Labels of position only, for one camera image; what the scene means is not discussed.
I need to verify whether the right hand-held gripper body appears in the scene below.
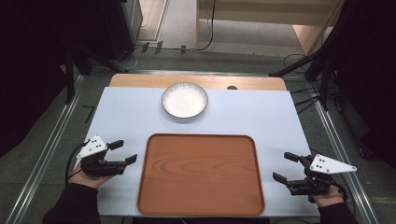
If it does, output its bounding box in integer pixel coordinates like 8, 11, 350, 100
286, 153, 358, 203

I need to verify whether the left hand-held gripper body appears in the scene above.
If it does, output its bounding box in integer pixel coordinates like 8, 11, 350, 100
76, 134, 128, 178

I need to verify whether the person's right hand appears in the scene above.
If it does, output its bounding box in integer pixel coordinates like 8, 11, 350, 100
311, 185, 346, 208

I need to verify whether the person's left hand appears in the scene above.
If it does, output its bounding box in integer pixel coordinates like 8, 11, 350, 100
67, 163, 115, 190

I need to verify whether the white table cover sheet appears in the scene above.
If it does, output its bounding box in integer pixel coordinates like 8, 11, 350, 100
84, 86, 320, 218

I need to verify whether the light wooden table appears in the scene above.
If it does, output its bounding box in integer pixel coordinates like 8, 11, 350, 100
108, 73, 288, 91

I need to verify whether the brown wooden tray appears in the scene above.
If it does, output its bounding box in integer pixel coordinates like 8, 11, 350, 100
136, 133, 266, 217

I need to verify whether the black metal stand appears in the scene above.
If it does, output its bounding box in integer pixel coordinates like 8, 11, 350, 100
268, 0, 359, 112
64, 43, 125, 105

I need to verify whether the white round bowl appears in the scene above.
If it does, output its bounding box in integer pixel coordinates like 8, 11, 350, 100
161, 81, 209, 119

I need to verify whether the black curtain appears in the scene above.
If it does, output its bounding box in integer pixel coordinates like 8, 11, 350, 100
323, 0, 396, 171
0, 0, 108, 158

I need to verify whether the black cabinet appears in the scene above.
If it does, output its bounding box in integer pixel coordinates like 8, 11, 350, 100
101, 0, 145, 63

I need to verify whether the beige wooden shelf unit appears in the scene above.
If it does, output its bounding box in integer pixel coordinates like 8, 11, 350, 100
195, 0, 344, 56

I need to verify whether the silver floor rail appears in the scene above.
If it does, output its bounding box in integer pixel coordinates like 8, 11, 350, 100
306, 81, 380, 224
5, 74, 86, 224

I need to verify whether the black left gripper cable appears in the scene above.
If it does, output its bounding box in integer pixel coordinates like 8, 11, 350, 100
64, 141, 91, 188

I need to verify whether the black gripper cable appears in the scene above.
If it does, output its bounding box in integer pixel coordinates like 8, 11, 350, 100
330, 180, 348, 203
64, 141, 91, 188

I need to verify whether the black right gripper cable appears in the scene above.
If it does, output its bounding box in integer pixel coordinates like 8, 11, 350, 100
330, 180, 348, 203

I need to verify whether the black floor cables bundle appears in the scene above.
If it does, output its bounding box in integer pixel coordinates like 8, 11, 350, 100
290, 86, 322, 115

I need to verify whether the white floor cable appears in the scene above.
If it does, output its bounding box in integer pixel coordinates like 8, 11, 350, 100
115, 46, 140, 71

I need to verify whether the black hanging cable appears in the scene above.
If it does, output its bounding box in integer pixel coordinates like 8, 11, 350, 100
196, 0, 218, 52

